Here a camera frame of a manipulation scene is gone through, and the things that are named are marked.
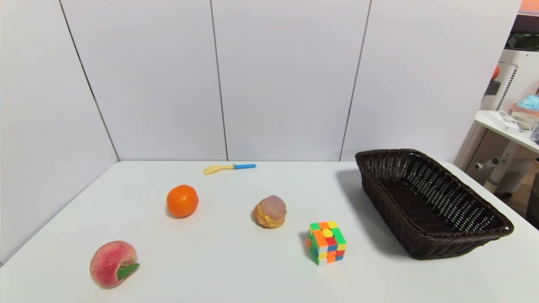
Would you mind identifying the cream puff toy pastry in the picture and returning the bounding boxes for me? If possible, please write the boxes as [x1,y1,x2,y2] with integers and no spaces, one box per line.
[253,195,288,229]

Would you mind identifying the dark brown wicker basket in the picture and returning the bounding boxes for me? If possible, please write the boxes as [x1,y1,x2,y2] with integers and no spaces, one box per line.
[355,148,515,260]

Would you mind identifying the orange toy tangerine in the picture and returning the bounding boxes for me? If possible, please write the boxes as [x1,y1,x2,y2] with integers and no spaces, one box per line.
[166,184,199,218]

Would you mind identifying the multicoloured puzzle cube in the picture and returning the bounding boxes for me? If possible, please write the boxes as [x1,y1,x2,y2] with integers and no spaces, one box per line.
[306,221,348,266]

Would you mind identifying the pink toy peach with leaf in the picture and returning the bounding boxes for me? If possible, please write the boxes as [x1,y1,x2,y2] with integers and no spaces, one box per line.
[89,240,141,290]

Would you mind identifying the white perforated panel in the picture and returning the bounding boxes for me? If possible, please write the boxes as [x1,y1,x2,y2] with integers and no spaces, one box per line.
[454,49,539,186]

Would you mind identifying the light blue fluffy item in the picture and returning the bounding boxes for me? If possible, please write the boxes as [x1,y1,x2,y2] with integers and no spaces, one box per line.
[517,94,539,111]

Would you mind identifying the dark monitor screen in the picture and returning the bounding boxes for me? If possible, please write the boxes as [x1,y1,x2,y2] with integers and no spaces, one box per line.
[505,13,539,51]

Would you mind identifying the yellow spoon with blue handle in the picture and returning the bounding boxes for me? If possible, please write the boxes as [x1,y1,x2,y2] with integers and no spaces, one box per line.
[203,163,257,175]

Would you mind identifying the white power adapter with cable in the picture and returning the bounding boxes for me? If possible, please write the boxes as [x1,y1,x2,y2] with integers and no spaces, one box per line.
[488,111,532,135]

